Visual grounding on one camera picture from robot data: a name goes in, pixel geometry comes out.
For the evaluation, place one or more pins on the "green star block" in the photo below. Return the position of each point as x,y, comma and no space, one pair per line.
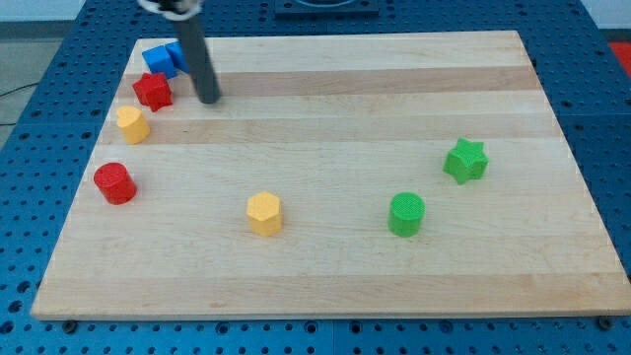
466,161

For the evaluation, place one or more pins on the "red star block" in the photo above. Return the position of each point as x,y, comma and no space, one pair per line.
153,91

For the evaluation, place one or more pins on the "blue triangle block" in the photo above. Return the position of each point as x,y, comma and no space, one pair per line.
176,54

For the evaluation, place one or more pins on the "yellow hexagon block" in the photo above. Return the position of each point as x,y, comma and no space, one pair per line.
264,213

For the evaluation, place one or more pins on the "wooden board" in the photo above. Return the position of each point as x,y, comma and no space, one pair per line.
336,126

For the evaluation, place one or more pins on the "green cylinder block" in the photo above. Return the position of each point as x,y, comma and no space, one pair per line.
405,214

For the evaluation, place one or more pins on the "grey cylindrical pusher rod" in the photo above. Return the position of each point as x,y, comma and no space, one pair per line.
191,38

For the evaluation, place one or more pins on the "yellow heart block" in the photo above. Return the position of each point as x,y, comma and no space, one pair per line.
132,124

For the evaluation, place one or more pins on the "blue cube block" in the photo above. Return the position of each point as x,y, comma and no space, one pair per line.
159,60

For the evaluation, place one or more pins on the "red cylinder block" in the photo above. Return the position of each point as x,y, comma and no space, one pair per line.
115,183

